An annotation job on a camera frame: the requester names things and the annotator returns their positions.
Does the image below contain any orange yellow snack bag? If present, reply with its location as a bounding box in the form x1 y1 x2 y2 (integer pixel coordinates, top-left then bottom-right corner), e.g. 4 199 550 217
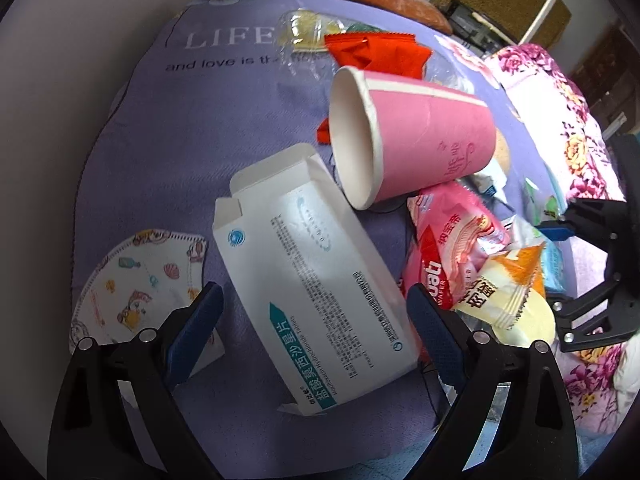
454 243 555 348

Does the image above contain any pink wafer wrapper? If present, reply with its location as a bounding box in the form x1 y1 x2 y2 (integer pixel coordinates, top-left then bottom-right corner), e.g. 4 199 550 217
401 181 510 310

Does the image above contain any pink paper cup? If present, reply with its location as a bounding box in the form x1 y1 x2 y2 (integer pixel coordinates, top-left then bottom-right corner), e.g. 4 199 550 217
329 66 497 210

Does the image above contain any white medicine box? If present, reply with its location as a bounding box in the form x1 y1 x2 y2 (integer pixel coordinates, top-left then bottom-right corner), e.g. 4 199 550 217
213 143 420 416

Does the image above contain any red snack wrapper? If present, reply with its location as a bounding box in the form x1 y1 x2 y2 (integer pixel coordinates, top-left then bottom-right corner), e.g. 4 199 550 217
316 31 433 146

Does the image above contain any clear plastic water bottle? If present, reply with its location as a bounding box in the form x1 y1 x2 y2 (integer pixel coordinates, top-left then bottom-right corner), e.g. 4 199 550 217
277 9 474 94

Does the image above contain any green clear pastry wrapper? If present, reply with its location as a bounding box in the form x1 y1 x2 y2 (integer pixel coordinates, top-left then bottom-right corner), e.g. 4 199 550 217
522 178 561 226

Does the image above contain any blue milk carton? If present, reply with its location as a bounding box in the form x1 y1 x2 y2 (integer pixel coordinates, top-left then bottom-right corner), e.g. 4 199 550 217
540 240 566 294

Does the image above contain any light blue snack wrapper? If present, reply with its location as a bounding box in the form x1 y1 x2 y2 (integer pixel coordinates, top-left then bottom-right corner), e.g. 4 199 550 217
470 170 508 204

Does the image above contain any brown coconut shell bowl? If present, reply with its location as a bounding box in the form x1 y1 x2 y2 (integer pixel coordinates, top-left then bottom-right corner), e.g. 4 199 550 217
494 129 511 176

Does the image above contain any yellow wrapper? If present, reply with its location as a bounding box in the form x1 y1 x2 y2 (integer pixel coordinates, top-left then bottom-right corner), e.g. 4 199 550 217
277 9 348 53

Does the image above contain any pink floral quilt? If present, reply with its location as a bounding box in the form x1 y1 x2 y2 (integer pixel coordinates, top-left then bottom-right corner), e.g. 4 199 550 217
485 44 639 434

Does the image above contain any children patterned face mask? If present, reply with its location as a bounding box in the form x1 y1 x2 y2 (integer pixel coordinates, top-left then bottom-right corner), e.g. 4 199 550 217
70 229 207 348

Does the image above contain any white pole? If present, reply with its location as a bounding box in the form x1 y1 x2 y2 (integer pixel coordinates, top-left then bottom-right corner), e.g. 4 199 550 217
518 0 556 46

